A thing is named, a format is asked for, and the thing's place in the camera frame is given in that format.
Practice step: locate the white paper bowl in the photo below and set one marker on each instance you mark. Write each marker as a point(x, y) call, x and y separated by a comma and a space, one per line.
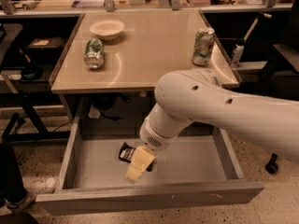
point(107, 30)

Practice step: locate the white sneaker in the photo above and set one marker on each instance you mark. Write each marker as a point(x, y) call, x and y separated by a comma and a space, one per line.
point(19, 206)

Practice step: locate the person's dark trouser leg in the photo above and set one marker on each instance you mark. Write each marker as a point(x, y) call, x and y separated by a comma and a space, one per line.
point(11, 185)

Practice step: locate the grey cabinet with beige top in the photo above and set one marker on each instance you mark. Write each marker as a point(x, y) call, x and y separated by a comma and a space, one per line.
point(154, 42)

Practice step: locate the green can lying down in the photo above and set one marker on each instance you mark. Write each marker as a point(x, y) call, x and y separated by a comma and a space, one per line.
point(94, 53)

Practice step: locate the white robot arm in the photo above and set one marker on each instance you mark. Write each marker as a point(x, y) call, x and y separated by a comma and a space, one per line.
point(187, 96)

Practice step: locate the black rxbar chocolate wrapper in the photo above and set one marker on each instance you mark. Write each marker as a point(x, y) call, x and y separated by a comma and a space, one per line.
point(126, 153)

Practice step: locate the white spray bottle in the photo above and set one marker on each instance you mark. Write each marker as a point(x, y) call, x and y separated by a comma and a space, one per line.
point(237, 52)

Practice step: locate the black table frame left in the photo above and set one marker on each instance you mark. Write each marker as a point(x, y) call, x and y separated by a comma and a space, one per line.
point(9, 33)

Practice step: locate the open grey top drawer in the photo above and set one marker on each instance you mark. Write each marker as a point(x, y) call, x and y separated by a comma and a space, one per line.
point(199, 169)

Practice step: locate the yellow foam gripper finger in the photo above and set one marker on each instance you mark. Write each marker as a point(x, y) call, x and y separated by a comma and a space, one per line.
point(141, 160)

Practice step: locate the upright green white can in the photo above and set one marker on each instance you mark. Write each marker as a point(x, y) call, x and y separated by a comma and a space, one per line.
point(203, 46)

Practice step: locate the black box on shelf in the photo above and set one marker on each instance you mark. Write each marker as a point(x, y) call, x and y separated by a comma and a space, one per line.
point(43, 46)

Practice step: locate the black office chair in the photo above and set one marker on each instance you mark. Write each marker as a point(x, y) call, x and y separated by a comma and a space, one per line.
point(283, 72)

